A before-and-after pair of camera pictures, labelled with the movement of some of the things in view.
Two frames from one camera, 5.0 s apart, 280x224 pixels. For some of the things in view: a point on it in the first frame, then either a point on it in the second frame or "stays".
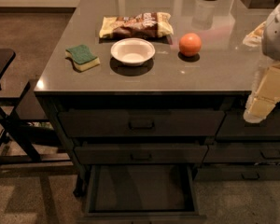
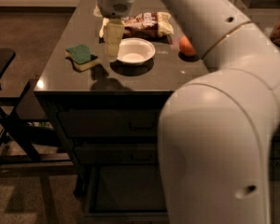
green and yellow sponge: x=82 y=57 stays
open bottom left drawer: x=141 y=194 stays
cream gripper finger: x=274 y=83 -> x=114 y=34
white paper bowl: x=133 y=51 stays
